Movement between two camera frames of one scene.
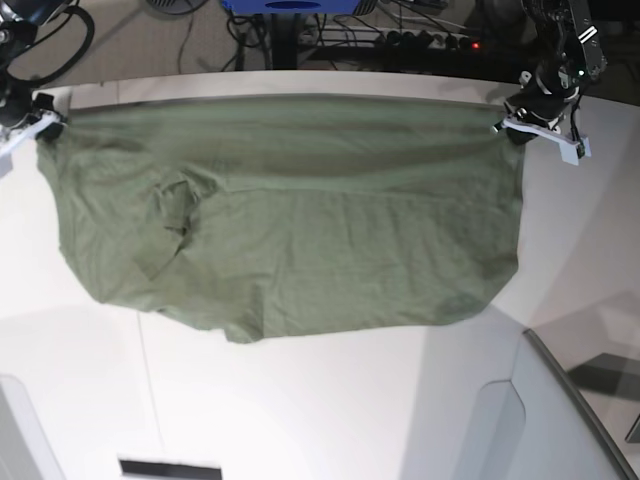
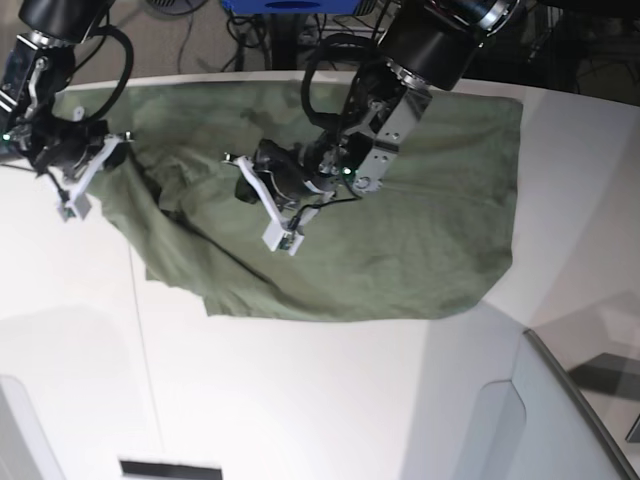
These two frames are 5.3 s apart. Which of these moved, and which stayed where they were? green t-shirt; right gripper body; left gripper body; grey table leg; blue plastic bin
Moved: left gripper body; green t-shirt; right gripper body
Stayed: blue plastic bin; grey table leg
